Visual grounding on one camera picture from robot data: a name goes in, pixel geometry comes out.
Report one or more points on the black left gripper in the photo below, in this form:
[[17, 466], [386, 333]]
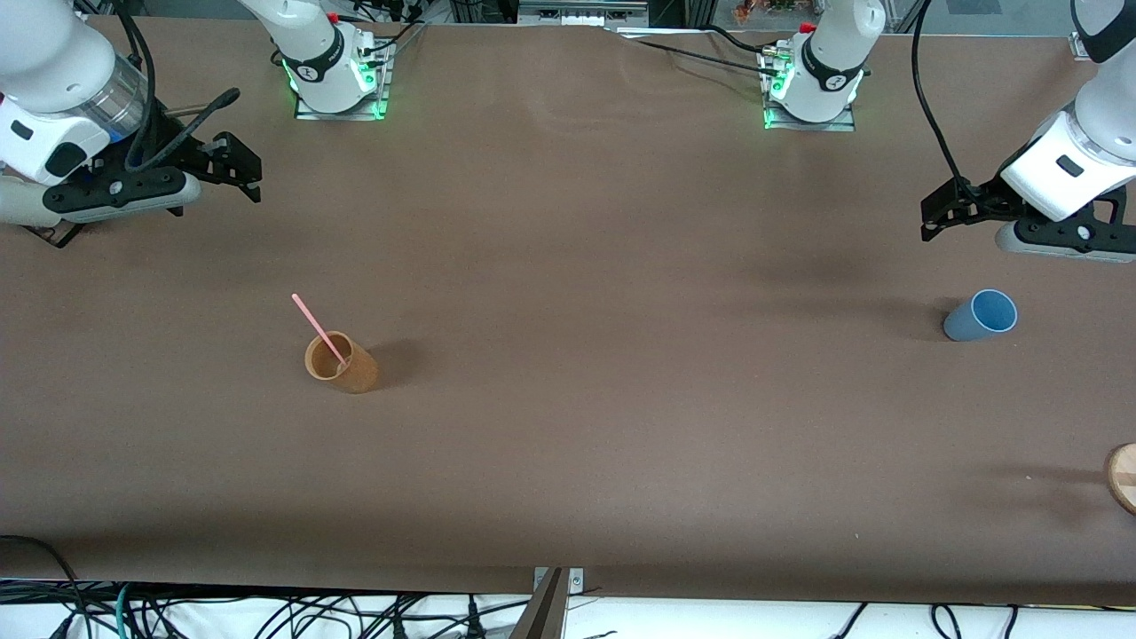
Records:
[[979, 199]]

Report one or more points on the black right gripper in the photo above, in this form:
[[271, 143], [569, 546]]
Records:
[[174, 145]]

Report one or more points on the blue plastic cup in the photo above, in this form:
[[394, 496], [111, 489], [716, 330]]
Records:
[[963, 324]]

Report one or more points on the pink chopstick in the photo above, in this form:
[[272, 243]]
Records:
[[311, 317]]

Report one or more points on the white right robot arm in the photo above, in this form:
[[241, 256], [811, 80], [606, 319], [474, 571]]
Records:
[[53, 53]]

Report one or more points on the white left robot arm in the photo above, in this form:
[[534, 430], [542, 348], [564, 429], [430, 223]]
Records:
[[1100, 106]]

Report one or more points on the brown wooden cup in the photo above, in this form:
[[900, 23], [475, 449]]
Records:
[[359, 373]]

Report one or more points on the round wooden disc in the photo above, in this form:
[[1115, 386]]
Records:
[[1124, 479]]

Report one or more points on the dark grey pole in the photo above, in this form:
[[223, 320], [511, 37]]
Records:
[[543, 612]]

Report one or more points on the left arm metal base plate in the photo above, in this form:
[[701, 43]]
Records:
[[843, 120]]

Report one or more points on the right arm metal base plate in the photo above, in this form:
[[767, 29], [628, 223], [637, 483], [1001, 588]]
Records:
[[382, 80]]

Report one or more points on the aluminium frame rail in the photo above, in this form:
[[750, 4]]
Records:
[[581, 11]]

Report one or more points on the metal table edge bracket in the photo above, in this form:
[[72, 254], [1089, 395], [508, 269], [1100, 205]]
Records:
[[575, 579]]

